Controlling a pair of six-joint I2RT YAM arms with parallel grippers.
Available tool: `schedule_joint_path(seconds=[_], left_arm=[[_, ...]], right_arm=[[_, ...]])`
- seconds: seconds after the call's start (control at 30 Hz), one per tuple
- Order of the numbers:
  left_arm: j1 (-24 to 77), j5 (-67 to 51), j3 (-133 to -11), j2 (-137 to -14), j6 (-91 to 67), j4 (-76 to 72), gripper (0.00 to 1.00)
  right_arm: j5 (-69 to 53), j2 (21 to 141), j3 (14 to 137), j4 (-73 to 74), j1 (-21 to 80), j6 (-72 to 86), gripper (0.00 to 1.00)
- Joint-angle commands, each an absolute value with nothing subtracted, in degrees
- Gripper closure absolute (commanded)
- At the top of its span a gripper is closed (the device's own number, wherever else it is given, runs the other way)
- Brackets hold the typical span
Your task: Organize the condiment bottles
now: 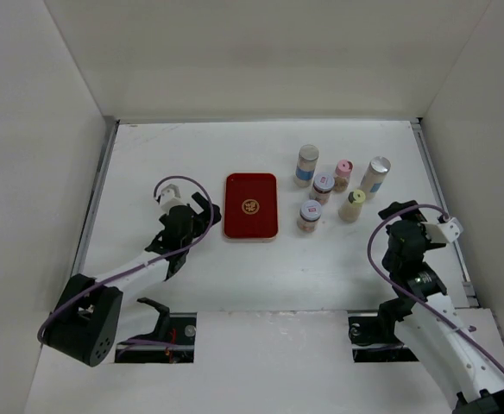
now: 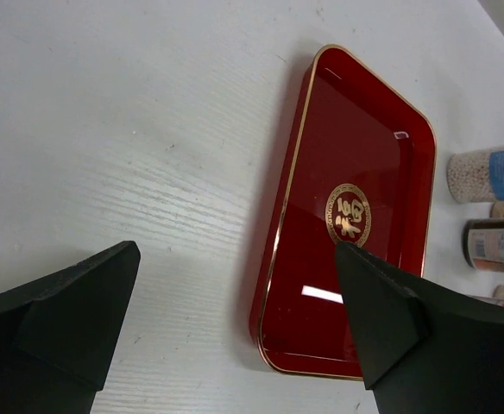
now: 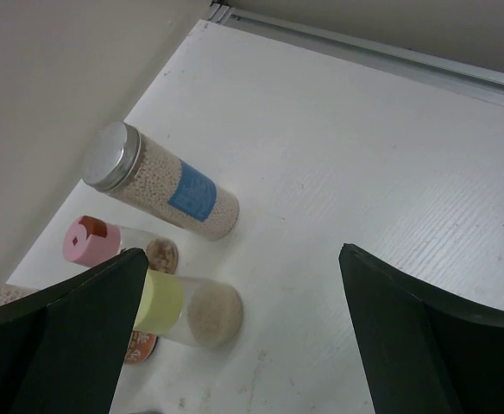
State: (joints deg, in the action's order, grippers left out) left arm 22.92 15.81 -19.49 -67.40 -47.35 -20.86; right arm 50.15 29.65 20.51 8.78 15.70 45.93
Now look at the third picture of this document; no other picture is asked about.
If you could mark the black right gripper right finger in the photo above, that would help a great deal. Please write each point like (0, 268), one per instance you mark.
(423, 349)

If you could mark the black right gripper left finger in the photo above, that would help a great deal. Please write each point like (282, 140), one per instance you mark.
(62, 348)

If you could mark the yellow cap spice bottle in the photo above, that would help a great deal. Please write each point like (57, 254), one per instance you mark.
(196, 312)

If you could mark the tall jar blue label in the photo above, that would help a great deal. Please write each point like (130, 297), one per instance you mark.
(126, 165)

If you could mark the pink cap spice bottle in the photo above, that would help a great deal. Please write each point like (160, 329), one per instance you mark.
(90, 241)

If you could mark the aluminium table edge rail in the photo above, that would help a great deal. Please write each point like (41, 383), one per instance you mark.
(464, 79)

